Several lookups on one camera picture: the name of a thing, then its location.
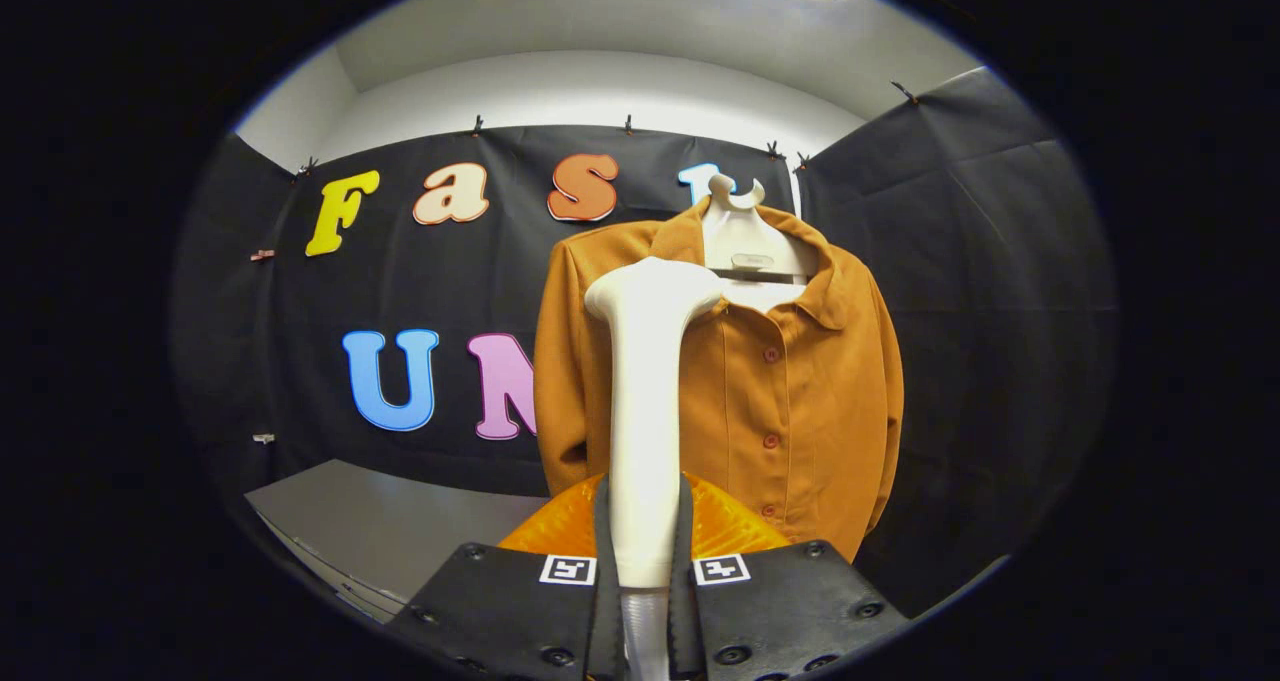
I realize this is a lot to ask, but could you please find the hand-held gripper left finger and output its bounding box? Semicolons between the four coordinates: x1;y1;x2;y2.
385;473;629;681

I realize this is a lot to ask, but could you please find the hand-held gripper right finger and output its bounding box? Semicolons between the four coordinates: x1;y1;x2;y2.
668;473;911;681

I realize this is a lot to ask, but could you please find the orange button shirt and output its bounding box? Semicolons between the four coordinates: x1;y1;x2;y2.
533;196;906;562

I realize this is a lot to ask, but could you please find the white garment steamer head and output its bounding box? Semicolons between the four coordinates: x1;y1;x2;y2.
585;257;726;590

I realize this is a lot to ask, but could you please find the white hanger form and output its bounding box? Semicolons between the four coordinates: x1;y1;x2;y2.
697;173;821;312

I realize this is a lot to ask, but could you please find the row of black clips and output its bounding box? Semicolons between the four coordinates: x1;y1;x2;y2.
295;81;916;177

